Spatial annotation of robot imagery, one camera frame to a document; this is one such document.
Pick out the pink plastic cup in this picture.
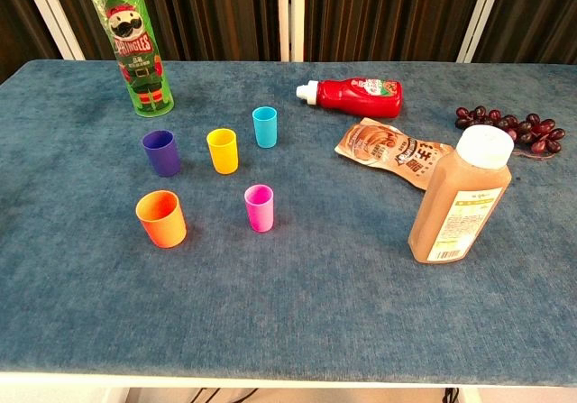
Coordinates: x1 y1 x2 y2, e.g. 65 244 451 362
243 184 275 234

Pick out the cyan plastic cup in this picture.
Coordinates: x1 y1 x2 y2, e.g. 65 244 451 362
252 105 279 150

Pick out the yellow plastic cup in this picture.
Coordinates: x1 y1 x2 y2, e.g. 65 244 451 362
206 127 240 176

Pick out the purple plastic cup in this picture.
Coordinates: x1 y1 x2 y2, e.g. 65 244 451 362
141 129 183 179

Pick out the brown sauce pouch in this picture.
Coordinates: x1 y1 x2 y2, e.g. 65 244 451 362
334 116 455 192

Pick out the red ketchup bottle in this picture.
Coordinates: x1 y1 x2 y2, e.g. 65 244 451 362
295 77 404 119

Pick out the blue fabric table cover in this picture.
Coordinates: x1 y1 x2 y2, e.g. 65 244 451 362
0 59 577 384

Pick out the orange plastic cup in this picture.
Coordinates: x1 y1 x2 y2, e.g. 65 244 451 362
135 189 188 250

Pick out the brown juice bottle white cap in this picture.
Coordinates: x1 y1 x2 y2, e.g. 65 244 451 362
408 124 516 265

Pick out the dark slatted partition panel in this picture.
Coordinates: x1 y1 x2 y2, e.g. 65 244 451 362
0 0 62 84
44 0 280 61
304 0 490 64
472 0 577 66

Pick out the green Pringles can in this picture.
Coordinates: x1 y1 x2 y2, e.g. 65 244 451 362
82 0 176 119

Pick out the dark red grape bunch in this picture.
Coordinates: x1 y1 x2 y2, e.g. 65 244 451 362
453 105 567 160

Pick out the white partition frame post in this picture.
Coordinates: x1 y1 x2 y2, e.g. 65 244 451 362
17 0 87 61
456 0 508 65
276 0 307 63

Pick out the white table frame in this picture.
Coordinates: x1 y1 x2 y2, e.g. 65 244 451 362
0 369 577 403

